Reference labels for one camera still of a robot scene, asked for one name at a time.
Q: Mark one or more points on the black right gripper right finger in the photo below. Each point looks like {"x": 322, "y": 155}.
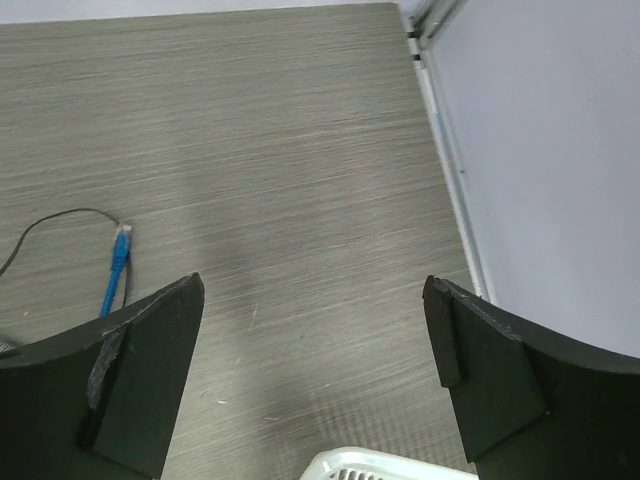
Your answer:
{"x": 531, "y": 403}

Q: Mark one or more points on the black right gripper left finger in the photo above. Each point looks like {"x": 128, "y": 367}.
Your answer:
{"x": 100, "y": 400}

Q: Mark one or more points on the white plastic basket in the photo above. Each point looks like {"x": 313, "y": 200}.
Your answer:
{"x": 360, "y": 463}

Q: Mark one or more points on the aluminium frame post right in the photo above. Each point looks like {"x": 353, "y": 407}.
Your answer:
{"x": 423, "y": 22}

